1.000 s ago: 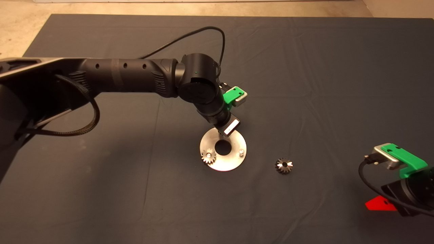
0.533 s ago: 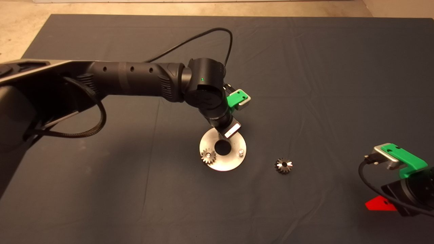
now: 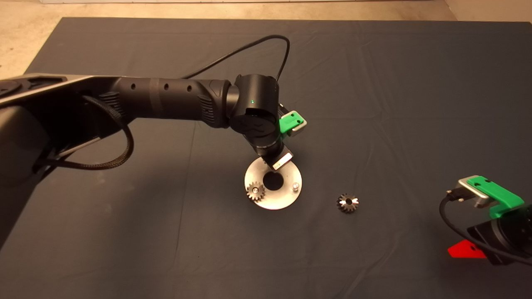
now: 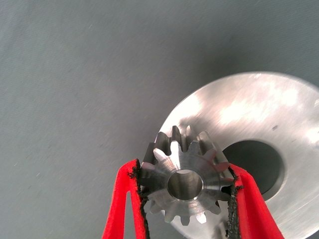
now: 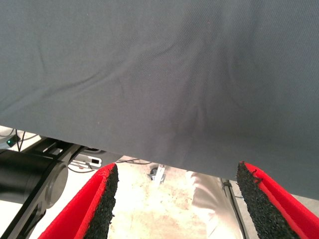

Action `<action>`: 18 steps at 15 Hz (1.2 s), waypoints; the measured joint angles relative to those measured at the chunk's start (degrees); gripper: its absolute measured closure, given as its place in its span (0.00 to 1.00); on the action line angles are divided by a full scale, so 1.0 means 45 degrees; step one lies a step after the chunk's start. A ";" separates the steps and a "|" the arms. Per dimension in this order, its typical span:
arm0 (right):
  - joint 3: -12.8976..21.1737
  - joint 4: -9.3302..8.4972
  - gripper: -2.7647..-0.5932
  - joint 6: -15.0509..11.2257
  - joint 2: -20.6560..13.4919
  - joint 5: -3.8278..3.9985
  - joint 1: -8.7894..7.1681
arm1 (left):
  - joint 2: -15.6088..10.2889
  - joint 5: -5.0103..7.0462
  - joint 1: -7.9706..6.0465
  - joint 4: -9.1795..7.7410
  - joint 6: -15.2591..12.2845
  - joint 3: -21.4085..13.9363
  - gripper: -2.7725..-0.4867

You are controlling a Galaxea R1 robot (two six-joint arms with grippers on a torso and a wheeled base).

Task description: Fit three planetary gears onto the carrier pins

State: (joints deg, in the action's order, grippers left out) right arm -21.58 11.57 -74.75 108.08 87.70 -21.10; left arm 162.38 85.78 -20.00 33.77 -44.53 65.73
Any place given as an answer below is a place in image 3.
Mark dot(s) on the silver camera box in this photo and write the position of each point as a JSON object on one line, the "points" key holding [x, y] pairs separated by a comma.
{"points": [[471, 190], [300, 126]]}

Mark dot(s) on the green left camera mount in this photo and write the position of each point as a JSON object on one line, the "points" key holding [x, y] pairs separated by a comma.
{"points": [[289, 123]]}

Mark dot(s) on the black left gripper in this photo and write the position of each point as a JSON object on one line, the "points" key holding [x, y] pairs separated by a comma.
{"points": [[274, 153]]}

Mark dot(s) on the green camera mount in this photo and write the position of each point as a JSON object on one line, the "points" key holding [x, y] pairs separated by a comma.
{"points": [[503, 199], [289, 123]]}

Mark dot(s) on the round metal carrier plate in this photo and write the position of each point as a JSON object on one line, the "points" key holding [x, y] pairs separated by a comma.
{"points": [[282, 199]]}

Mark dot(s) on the green right camera mount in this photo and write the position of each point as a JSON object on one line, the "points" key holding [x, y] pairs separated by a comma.
{"points": [[503, 199]]}

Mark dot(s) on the dark grey table cloth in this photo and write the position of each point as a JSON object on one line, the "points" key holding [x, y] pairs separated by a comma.
{"points": [[374, 83]]}

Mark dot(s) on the silver left camera box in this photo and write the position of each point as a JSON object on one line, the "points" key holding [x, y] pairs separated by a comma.
{"points": [[300, 126]]}

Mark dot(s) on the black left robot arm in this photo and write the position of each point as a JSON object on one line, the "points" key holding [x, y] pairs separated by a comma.
{"points": [[166, 97]]}

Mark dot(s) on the small steel planetary gear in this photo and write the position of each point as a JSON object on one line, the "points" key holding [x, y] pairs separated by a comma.
{"points": [[255, 192], [348, 203]]}

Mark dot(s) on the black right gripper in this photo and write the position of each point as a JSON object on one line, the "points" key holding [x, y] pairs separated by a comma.
{"points": [[507, 236]]}

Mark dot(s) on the silver right camera box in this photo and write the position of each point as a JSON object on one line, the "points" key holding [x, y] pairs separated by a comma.
{"points": [[471, 190]]}

